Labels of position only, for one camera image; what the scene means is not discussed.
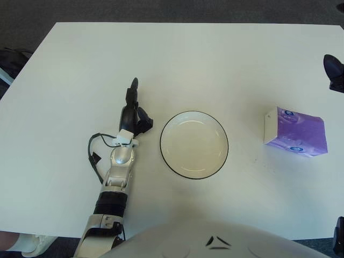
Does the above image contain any white plate with black rim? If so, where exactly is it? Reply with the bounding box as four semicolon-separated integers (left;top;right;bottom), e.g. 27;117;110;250
160;110;230;180

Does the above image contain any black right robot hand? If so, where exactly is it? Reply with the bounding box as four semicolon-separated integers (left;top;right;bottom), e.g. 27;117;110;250
323;54;344;94

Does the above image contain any bare person leg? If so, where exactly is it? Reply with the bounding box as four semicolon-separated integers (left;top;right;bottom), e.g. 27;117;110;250
0;231;21;252

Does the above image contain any black bag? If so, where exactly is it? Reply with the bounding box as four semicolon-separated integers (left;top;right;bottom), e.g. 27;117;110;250
0;47;34;84

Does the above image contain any grey robot torso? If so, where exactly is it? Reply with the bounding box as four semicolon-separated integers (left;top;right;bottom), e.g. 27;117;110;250
101;220;342;258

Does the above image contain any purple tissue paper pack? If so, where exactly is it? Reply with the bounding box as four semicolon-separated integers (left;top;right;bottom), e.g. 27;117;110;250
263;106;329;158

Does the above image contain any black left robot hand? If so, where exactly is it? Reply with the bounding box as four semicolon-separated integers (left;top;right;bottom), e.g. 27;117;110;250
119;77;154;141

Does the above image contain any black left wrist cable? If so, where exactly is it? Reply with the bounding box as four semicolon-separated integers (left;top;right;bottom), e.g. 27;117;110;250
87;132;130;186

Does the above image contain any white shoe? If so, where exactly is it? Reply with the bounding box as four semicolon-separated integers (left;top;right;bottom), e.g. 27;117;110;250
19;232;59;257

